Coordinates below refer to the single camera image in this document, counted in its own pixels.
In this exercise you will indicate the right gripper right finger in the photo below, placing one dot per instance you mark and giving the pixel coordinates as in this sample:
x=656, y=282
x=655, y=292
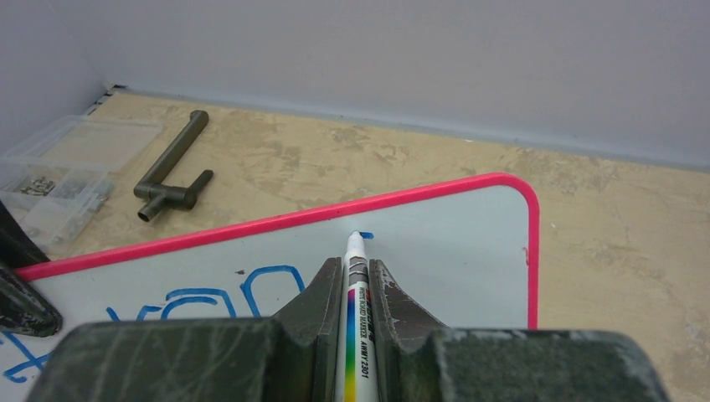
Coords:
x=421, y=359

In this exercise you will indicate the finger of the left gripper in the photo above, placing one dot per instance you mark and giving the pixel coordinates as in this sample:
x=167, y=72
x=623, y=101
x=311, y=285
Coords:
x=17, y=249
x=24, y=310

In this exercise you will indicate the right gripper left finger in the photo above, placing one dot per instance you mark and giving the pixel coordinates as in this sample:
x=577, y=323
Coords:
x=290, y=356

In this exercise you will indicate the whiteboard marker pen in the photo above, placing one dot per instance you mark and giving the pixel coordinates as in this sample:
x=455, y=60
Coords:
x=356, y=377

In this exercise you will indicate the pink framed whiteboard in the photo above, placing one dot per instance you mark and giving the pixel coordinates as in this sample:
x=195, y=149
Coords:
x=466, y=250

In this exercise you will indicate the clear plastic screw box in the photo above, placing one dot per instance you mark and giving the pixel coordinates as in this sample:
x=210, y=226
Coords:
x=55, y=182

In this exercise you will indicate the dark metal bracket tool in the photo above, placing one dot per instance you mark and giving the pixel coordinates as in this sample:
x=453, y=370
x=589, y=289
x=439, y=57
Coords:
x=160, y=196

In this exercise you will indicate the aluminium frame rail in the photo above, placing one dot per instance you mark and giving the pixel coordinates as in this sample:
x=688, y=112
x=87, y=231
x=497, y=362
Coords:
x=104, y=98

